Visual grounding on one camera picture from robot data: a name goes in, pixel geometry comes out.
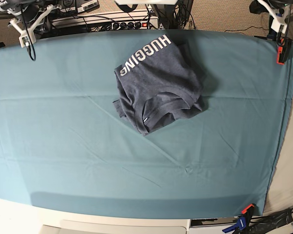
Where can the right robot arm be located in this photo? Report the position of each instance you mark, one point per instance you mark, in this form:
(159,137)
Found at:
(5,4)

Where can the orange black clamp top right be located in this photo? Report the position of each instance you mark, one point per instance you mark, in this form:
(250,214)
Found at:
(283,51)

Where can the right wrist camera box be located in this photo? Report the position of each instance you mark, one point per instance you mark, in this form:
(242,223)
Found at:
(26,40)

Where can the teal table cloth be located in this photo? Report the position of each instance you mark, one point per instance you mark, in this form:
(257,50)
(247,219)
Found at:
(64,147)

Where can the black power strip red switch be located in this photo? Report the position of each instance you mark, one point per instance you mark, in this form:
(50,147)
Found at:
(130,25)

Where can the white overhead camera mount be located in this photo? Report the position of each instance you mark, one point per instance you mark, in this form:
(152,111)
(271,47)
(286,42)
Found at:
(129,2)

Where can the blue orange clamp bottom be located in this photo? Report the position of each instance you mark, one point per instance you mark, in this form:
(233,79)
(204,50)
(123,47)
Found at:
(243,221)

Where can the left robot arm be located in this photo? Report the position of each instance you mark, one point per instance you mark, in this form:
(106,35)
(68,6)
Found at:
(277,3)

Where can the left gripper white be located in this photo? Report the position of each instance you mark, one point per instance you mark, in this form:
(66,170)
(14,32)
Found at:
(278,14)

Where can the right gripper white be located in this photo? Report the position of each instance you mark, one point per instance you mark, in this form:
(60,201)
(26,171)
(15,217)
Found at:
(31,19)

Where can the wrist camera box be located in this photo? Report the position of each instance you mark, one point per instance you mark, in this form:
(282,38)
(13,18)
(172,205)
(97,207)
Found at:
(26,40)
(279,26)

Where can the blue-grey heathered T-shirt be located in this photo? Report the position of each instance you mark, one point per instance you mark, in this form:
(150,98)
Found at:
(157,86)

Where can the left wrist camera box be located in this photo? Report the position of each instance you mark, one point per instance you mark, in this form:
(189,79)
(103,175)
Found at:
(279,26)

